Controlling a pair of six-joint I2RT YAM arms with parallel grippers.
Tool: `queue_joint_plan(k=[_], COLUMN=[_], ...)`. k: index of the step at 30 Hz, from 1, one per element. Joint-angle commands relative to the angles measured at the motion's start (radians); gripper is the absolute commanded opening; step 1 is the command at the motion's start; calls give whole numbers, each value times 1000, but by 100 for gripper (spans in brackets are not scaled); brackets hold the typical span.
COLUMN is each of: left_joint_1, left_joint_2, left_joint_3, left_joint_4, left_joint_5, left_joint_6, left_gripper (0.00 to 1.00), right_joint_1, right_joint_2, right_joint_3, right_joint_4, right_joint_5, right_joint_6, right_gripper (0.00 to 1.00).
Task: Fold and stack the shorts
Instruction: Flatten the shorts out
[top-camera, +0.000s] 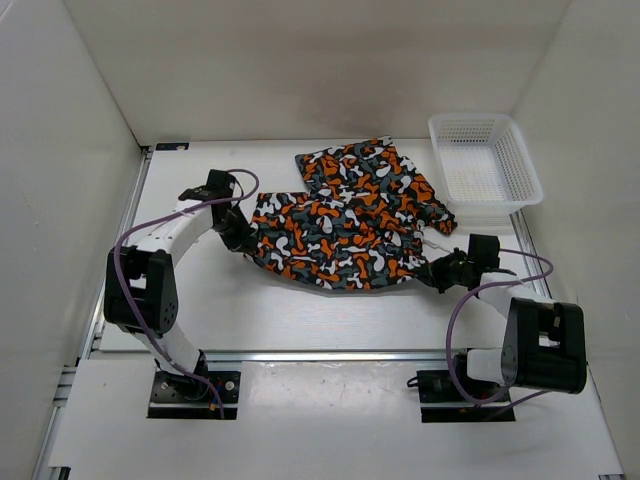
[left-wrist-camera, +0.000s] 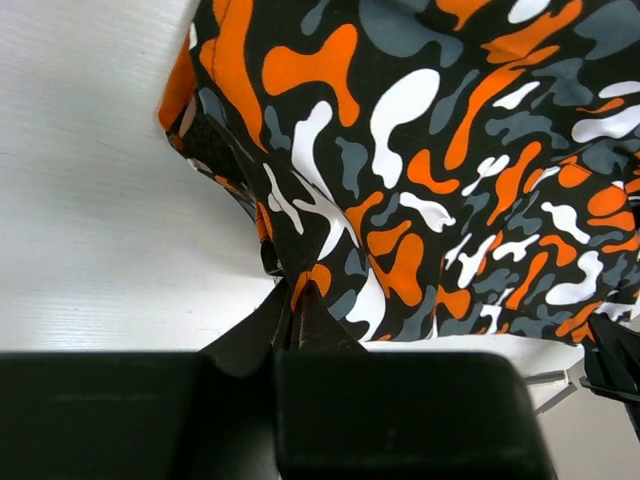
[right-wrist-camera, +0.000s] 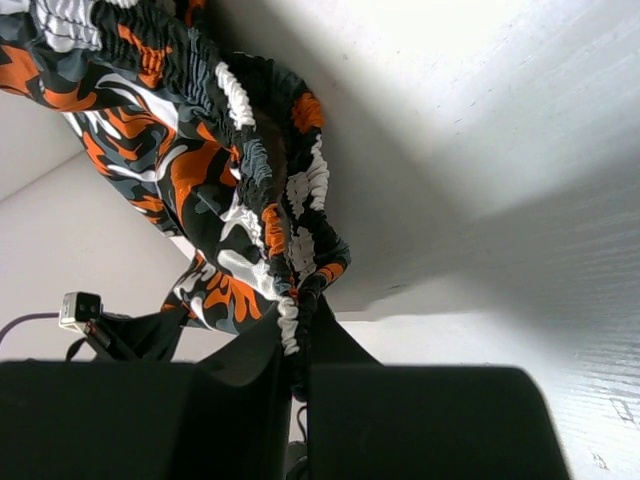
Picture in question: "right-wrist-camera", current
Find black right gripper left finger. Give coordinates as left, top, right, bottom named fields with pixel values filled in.
left=1, top=310, right=291, bottom=479

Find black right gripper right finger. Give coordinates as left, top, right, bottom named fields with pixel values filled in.
left=307, top=298, right=570, bottom=479

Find orange black camouflage shorts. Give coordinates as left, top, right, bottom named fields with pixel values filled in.
left=0, top=0, right=354, bottom=356

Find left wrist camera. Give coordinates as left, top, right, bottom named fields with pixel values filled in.
left=58, top=291, right=111, bottom=349

